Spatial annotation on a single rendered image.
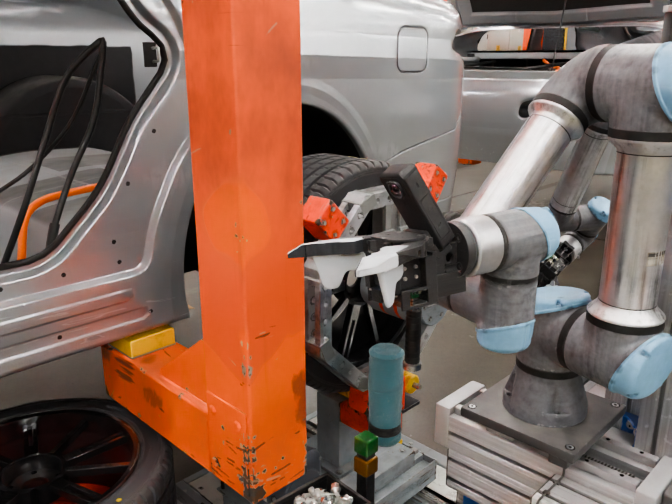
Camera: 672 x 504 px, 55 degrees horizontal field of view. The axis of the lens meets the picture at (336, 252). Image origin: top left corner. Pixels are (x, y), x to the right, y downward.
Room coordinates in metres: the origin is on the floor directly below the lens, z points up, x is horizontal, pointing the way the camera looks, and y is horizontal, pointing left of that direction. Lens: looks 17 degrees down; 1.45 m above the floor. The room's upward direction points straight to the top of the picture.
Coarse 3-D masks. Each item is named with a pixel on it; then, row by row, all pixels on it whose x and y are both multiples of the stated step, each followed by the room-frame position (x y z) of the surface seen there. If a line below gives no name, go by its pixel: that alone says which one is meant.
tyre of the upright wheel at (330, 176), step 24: (312, 168) 1.70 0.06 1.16; (336, 168) 1.66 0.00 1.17; (360, 168) 1.67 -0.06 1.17; (384, 168) 1.73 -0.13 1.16; (312, 192) 1.58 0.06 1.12; (336, 192) 1.60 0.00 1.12; (312, 240) 1.54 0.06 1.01; (312, 360) 1.53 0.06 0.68; (312, 384) 1.54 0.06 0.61; (336, 384) 1.60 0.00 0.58
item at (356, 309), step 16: (368, 224) 1.99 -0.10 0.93; (336, 288) 1.63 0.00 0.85; (352, 288) 1.73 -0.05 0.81; (336, 304) 1.65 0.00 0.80; (352, 304) 1.67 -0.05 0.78; (368, 304) 1.72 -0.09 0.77; (336, 320) 1.92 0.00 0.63; (352, 320) 1.68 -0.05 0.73; (368, 320) 1.73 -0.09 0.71; (384, 320) 1.84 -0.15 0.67; (400, 320) 1.81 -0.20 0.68; (336, 336) 1.83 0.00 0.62; (352, 336) 1.67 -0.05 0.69; (368, 336) 1.80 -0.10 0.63; (384, 336) 1.78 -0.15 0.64; (352, 352) 1.72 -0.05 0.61; (368, 352) 1.72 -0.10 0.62
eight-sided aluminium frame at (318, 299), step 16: (352, 192) 1.59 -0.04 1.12; (368, 192) 1.58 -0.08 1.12; (384, 192) 1.60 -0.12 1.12; (352, 208) 1.54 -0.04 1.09; (368, 208) 1.55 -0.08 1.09; (352, 224) 1.52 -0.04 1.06; (320, 240) 1.51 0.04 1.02; (304, 272) 1.48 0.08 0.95; (304, 288) 1.48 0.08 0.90; (320, 288) 1.44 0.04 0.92; (320, 304) 1.44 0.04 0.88; (320, 320) 1.44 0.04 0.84; (320, 336) 1.44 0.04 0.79; (320, 352) 1.44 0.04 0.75; (336, 352) 1.48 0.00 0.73; (336, 368) 1.48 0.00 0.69; (352, 368) 1.52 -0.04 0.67; (368, 368) 1.63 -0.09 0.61; (352, 384) 1.53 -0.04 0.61
